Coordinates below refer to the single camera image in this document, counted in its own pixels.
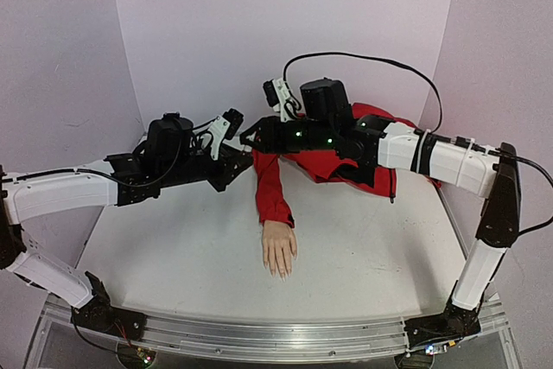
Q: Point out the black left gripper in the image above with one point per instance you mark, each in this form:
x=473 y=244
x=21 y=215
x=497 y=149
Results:
x=232 y=156

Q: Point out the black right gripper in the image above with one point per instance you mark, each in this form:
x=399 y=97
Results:
x=263 y=136

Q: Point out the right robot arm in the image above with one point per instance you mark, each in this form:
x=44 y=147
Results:
x=381 y=142

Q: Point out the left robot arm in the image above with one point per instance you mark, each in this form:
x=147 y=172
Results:
x=26 y=196

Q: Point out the red jacket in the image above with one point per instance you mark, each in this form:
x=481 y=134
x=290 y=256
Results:
x=321 y=167

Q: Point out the mannequin hand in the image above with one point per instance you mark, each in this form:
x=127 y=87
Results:
x=279 y=248

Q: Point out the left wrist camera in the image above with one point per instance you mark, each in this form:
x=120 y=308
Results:
x=224 y=127

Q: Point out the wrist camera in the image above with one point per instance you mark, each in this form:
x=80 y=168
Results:
x=224 y=127
x=281 y=100

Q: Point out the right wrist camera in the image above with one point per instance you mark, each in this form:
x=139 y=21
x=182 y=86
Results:
x=281 y=100

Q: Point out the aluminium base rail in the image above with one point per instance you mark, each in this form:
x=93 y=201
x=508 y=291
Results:
x=168 y=339

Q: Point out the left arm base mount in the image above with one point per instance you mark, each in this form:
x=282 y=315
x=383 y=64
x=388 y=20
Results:
x=99 y=315

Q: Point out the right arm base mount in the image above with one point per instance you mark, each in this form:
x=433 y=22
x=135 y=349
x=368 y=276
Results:
x=453 y=323

